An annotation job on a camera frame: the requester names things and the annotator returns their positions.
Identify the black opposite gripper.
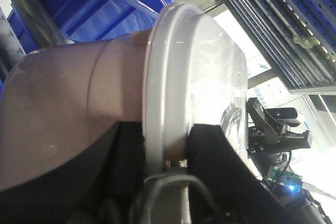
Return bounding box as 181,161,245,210
186,98,312,223

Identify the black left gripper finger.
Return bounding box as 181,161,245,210
1,122,144,223

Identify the white plastic storage bin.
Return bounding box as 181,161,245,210
1,3,247,190

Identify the grey slotted shelf rack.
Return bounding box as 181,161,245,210
222,0,335,94

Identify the green circuit board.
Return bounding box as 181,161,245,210
267,166,303,192

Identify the large blue crate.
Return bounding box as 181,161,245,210
8,0,172,53

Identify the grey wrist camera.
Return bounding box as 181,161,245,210
266,108,304,127

